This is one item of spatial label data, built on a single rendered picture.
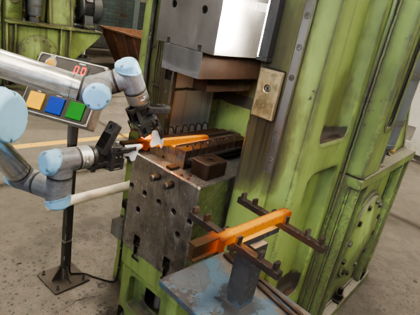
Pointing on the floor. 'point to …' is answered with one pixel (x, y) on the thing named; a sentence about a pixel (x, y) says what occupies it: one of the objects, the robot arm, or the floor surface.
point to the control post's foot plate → (62, 285)
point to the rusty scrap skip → (122, 41)
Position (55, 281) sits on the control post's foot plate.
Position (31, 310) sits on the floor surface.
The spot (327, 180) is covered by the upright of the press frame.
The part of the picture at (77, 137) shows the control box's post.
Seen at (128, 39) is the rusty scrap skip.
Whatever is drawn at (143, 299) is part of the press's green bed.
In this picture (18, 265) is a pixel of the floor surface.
